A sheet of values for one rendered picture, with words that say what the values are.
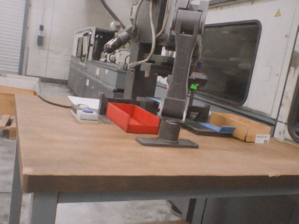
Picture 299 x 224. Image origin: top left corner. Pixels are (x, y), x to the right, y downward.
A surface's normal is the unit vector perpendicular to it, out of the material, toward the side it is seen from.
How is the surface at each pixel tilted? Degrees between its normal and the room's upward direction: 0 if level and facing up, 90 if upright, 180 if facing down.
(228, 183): 90
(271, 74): 90
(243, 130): 90
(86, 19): 90
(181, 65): 100
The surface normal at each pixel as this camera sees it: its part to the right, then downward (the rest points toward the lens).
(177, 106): -0.23, 0.29
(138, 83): 0.40, 0.22
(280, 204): -0.92, -0.09
